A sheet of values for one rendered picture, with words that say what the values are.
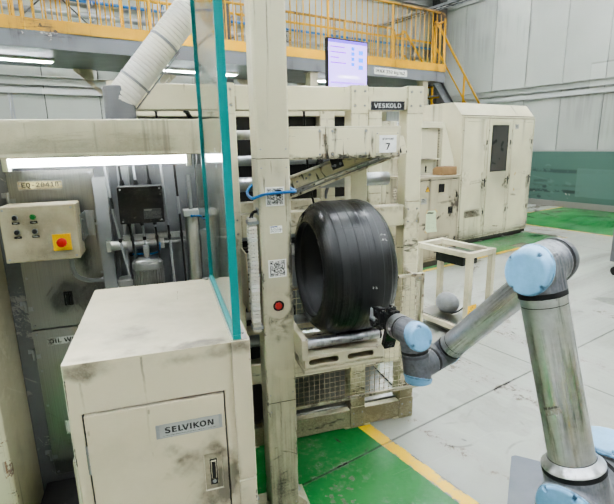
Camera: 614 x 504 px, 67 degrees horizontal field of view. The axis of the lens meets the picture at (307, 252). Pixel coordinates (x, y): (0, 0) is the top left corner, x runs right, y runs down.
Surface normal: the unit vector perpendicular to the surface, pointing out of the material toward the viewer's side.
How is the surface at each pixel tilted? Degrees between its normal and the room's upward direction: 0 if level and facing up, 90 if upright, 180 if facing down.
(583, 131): 90
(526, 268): 85
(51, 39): 90
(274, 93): 90
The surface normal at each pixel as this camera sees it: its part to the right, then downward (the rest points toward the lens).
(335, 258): -0.44, -0.07
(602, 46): -0.83, 0.15
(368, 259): 0.28, -0.11
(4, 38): 0.56, 0.18
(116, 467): 0.30, 0.22
